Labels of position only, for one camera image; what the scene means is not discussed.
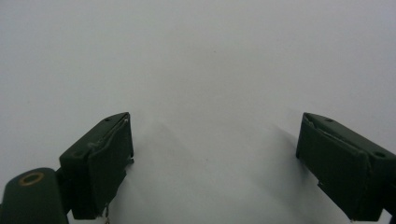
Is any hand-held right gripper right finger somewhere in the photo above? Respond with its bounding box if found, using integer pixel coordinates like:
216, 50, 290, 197
295, 112, 396, 222

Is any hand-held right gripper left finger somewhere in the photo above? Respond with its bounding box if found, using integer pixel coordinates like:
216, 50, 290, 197
58, 111, 135, 220

